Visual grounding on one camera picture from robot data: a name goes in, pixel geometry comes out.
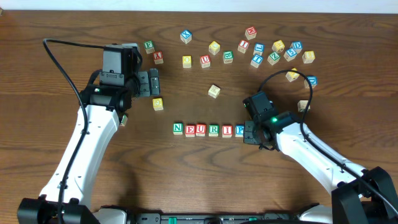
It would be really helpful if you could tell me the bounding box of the blue P block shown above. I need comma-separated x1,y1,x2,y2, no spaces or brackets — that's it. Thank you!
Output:
235,125,244,138

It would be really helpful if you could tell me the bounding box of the red i block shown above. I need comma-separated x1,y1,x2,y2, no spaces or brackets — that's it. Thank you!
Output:
238,40,249,54
221,125,233,138

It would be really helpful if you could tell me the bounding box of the green R block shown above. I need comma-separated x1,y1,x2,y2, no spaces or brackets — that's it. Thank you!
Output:
208,124,220,137

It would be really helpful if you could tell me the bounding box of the green N block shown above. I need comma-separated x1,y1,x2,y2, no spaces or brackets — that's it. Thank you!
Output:
173,123,183,135

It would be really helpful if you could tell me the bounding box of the red u block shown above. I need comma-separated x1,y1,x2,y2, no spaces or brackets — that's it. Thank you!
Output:
200,55,211,68
195,124,206,136

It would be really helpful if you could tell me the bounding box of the red E block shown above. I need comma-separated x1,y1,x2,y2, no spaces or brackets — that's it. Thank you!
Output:
185,125,196,137

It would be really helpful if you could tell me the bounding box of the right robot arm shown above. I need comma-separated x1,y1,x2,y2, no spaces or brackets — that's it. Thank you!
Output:
243,91,397,223

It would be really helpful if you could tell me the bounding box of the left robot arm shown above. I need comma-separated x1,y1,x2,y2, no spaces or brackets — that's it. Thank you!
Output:
17,43,160,223

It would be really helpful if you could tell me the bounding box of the yellow block near left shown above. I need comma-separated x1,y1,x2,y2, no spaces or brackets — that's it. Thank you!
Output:
152,98,164,111

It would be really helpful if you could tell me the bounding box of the green F block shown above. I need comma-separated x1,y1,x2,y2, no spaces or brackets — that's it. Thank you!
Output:
144,40,155,54

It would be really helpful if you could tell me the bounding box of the yellow block centre left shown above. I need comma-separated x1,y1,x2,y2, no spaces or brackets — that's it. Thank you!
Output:
182,55,192,68

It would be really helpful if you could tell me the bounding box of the plain L block green 7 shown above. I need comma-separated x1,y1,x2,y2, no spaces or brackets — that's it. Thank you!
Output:
297,100,308,113

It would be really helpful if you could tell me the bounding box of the yellow K block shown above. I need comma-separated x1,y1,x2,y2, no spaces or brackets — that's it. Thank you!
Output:
285,68,300,82

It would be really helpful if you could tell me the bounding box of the blue X block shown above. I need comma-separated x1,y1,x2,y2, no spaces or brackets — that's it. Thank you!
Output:
180,30,192,44

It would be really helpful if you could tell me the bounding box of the blue T block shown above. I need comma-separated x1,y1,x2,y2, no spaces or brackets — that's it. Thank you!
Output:
251,54,264,68

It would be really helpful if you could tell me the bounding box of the plain K block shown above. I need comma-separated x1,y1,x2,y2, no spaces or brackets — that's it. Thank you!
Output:
208,85,221,98

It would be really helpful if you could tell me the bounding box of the green Z block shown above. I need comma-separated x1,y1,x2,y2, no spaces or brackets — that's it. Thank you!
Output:
267,52,280,65

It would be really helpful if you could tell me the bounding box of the green J block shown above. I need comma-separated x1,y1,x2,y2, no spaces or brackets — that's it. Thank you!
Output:
120,114,128,126

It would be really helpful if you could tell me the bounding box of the blue D block lower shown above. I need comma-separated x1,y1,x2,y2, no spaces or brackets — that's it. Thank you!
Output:
304,76,318,88

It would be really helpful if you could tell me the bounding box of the blue d block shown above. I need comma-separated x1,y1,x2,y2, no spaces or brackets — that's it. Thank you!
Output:
290,41,303,54
304,76,318,88

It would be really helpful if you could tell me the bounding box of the blue 5 block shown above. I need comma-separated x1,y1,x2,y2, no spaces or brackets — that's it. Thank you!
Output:
284,48,297,62

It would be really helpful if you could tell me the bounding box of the blue L block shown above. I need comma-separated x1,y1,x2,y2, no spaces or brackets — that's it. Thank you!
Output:
253,43,265,56

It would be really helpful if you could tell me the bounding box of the green B block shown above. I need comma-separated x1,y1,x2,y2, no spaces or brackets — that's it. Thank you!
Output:
223,50,234,63

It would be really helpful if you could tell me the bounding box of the yellow block top centre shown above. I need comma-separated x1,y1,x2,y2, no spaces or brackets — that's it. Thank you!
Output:
209,40,221,55

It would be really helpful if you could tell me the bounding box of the yellow block top right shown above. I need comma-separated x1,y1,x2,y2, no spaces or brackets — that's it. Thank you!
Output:
272,40,285,54

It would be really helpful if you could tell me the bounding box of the yellow B block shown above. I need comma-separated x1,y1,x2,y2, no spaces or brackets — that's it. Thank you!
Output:
302,51,315,64

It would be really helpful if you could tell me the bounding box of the blue D block upper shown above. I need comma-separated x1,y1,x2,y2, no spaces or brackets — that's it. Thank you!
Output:
290,41,303,54

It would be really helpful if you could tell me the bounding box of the red H block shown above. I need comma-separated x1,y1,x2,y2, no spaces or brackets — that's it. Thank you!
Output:
245,26,257,40

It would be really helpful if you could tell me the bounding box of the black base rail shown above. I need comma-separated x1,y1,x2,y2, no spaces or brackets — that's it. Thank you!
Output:
93,212,312,224

